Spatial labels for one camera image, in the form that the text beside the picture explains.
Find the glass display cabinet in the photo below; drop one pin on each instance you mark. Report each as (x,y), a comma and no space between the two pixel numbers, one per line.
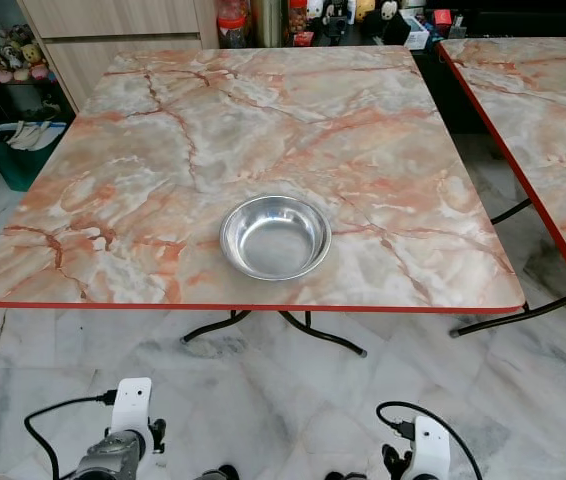
(3,95)

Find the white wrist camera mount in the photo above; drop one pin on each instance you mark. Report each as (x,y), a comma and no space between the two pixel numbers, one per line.
(431,450)
(131,405)

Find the white papers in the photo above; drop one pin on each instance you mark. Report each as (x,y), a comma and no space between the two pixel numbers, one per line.
(33,133)

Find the green storage bag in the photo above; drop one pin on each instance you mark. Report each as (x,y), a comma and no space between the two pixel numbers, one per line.
(18,165)

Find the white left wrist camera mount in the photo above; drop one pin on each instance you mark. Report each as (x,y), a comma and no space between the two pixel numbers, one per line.
(131,405)

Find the steel canister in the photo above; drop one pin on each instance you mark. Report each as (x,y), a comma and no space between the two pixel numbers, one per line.
(267,22)

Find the light wooden cabinet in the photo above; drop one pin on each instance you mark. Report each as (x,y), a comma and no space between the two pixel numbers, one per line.
(113,25)

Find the red lid plastic jar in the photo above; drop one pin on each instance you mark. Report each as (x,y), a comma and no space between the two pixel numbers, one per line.
(233,25)

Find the black robot right foot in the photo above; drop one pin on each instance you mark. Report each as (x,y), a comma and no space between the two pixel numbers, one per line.
(343,476)

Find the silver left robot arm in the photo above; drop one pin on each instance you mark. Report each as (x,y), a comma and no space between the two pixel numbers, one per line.
(111,460)

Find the shiny steel bowl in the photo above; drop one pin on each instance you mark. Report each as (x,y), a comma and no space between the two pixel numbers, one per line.
(275,240)

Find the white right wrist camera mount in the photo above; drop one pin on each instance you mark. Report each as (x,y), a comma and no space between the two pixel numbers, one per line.
(431,450)

